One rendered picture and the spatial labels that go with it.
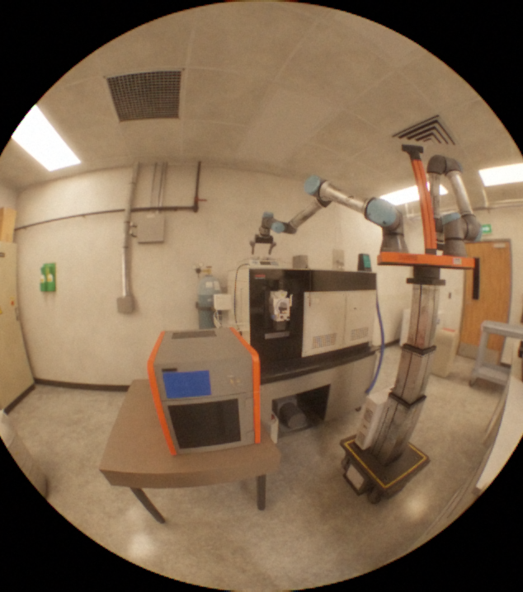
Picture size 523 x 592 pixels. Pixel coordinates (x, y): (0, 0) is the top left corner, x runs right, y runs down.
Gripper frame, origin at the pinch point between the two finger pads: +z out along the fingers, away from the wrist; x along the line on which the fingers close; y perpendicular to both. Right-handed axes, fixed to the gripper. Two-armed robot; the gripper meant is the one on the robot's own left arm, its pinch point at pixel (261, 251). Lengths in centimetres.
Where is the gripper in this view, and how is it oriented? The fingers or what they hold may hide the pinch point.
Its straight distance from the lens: 154.8
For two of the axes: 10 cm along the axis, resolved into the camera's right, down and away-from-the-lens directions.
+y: 2.2, 6.7, -7.1
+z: -1.6, 7.5, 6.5
